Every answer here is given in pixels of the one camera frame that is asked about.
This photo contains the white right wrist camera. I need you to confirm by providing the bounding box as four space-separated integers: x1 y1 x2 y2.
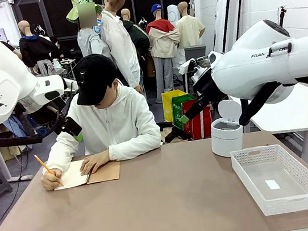
177 55 213 85

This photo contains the yellow pencil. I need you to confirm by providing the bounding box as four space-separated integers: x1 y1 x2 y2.
34 151 65 189

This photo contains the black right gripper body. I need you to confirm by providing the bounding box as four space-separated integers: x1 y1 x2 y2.
190 65 229 106

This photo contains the white rectangular basket sticker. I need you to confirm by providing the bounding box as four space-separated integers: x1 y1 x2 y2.
264 178 281 192

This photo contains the mannequin in cream shirt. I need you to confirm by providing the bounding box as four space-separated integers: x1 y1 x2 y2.
172 0 208 50

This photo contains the mannequin with green bucket hat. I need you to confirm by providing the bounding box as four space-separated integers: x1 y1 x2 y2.
64 0 116 75

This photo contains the mannequin with blue cap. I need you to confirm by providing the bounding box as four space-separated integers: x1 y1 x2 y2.
141 1 190 105

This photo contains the white table stand leg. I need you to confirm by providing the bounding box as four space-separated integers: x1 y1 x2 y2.
0 120 34 184

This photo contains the person's head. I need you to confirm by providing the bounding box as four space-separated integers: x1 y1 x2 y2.
91 79 123 110

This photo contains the white perforated plastic basket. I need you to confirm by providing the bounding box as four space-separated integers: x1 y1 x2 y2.
229 139 308 221

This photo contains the tall mannequin in white shirt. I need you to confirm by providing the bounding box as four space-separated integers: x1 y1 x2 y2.
96 0 145 98

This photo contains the black left arm cable sleeve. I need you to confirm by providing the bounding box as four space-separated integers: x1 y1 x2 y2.
0 111 66 150

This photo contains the person's right hand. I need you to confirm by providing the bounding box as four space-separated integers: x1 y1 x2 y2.
39 167 65 192

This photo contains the grey cabinet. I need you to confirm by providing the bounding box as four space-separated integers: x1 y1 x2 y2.
183 44 209 63

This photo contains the small black tripod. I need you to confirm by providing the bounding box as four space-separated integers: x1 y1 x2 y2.
276 5 290 30

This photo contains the mannequin in black sweater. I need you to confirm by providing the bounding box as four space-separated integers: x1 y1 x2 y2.
16 15 64 77

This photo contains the person's left hand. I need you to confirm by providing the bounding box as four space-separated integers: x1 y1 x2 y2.
77 149 113 176

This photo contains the person's right forearm white sleeve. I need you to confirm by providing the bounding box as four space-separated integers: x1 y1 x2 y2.
42 138 76 176

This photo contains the white rounded appliance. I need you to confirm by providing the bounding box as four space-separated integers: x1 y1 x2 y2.
166 3 182 26

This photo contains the red recycling bin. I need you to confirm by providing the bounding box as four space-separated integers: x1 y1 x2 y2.
180 97 215 142

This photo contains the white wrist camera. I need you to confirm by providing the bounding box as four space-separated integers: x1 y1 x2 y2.
177 55 213 85
62 76 80 94

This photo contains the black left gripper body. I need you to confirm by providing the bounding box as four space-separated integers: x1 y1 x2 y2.
33 97 70 130

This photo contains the black arm cable sleeve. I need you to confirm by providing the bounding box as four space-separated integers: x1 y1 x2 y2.
234 76 308 127
0 111 66 150

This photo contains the background person in black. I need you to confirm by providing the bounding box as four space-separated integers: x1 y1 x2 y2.
49 34 70 61

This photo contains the white side table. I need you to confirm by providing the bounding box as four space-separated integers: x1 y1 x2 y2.
230 82 308 175

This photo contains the yellow recycling bin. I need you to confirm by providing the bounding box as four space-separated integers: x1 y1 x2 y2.
160 87 192 123

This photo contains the black right arm cable sleeve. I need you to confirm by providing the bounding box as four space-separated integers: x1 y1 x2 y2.
234 76 308 127

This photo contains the cluttered background work table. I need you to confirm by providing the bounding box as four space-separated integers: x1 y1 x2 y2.
53 55 79 78

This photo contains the grey striped hanging garment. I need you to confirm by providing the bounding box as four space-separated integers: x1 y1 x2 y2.
36 58 57 78

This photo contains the black chair base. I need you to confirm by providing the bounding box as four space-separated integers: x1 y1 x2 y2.
157 118 192 146

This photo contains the mannequin in dark green jacket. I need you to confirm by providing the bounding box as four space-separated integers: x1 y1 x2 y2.
120 5 156 81

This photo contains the green recycling bin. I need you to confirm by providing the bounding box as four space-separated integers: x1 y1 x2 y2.
170 92 202 132

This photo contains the blue hanging garment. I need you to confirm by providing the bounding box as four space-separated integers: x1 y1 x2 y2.
2 112 36 140

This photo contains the white hooded jacket torso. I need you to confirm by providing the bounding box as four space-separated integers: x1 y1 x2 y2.
35 77 165 176

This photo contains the white round flip-lid trash bin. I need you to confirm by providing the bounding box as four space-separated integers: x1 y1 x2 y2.
205 97 248 160

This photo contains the black baseball cap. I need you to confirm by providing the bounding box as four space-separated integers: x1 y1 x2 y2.
70 51 123 108

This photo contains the brown-cover spiral notebook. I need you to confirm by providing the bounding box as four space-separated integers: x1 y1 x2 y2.
51 154 123 191

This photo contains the person's left forearm white sleeve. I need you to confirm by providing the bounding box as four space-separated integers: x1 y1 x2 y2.
107 133 165 162

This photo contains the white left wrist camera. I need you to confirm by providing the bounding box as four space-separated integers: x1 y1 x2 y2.
62 76 80 94

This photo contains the white strap with black buckle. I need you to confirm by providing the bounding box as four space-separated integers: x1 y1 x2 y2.
267 41 295 59

